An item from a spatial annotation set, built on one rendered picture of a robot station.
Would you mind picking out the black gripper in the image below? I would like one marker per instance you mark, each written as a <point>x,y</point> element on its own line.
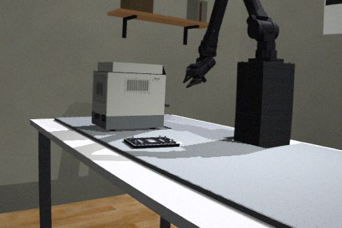
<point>197,73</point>

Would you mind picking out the off-white box-shaped machine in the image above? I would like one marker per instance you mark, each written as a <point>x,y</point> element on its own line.
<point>129,95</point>

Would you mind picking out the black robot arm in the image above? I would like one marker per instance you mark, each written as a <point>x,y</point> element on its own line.
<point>260,27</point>

